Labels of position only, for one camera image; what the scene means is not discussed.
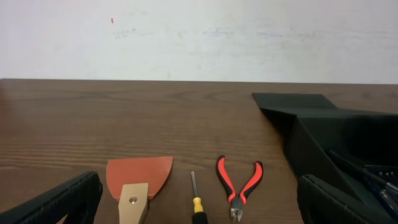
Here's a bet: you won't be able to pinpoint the red black cutting pliers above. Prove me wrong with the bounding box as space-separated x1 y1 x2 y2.
215 155 264 223

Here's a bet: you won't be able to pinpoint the yellow black screwdriver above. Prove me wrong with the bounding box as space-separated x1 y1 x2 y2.
191 171 208 224

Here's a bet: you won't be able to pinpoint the orange scraper wooden handle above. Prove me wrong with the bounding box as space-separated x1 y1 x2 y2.
106 156 173 224

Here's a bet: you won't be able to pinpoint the clear precision screwdriver case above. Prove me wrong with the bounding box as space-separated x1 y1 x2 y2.
363 169 397 219

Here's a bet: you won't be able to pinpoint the dark green open box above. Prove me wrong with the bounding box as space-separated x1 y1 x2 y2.
253 93 397 215

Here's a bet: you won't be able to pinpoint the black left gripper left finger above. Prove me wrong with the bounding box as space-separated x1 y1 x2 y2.
1 170 103 224

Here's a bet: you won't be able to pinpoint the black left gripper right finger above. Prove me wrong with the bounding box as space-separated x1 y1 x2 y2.
297 174 397 224

